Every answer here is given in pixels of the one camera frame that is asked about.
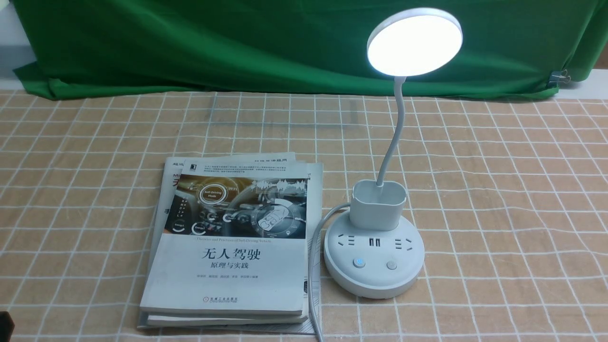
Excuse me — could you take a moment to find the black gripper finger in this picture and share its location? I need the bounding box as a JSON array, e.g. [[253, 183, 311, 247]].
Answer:
[[0, 311, 15, 342]]

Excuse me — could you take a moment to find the white book bottom of stack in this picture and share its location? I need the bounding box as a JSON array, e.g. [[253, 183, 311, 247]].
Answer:
[[137, 163, 324, 335]]

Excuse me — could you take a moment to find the white round desk lamp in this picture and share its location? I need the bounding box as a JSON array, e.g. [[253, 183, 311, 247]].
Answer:
[[324, 7, 464, 299]]

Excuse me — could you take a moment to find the green backdrop cloth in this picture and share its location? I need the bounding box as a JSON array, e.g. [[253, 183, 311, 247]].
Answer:
[[12, 0, 607, 100]]

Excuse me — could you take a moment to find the metal binder clip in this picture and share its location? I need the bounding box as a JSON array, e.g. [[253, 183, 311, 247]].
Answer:
[[547, 69, 571, 87]]

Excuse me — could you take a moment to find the grey lamp power cable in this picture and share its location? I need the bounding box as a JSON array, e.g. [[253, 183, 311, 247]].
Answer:
[[307, 203, 352, 342]]

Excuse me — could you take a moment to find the checkered beige tablecloth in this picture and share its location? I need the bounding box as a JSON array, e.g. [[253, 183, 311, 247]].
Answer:
[[0, 90, 608, 342]]

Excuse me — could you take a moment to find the self-driving textbook top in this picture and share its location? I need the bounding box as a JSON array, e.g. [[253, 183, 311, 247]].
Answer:
[[140, 157, 309, 316]]

